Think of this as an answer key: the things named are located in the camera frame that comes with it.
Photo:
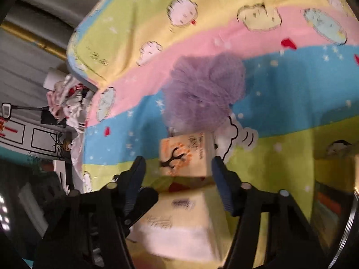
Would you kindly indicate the tree print tissue pack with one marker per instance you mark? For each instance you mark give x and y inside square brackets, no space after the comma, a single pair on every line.
[185,157]

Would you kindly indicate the grey curtain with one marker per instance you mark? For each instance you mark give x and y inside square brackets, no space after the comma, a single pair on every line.
[28,11]

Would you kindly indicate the cream tissue pack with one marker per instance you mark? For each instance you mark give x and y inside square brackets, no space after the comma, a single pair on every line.
[179,224]

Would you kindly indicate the purple cloth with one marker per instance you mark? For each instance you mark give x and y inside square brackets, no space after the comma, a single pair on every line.
[204,89]

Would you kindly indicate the white cabinet black trim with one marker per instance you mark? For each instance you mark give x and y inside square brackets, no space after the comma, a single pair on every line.
[28,137]

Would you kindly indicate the yellow box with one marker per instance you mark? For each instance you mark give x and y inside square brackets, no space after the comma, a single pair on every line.
[333,173]

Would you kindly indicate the pile of clothes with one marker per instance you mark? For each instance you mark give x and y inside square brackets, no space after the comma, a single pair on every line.
[70,103]

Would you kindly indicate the potted plant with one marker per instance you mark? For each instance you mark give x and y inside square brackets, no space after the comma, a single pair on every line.
[60,145]

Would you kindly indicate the black stand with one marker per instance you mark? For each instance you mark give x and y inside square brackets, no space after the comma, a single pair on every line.
[28,109]

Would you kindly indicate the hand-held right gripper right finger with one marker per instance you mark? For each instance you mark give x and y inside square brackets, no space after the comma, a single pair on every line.
[224,190]

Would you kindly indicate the printed pastel bed sheet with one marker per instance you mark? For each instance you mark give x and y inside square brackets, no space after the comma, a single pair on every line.
[280,89]

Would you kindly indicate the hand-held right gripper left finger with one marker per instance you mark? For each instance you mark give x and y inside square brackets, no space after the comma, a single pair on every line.
[134,185]

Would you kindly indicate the grey headboard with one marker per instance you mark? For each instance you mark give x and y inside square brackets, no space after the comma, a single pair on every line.
[84,81]

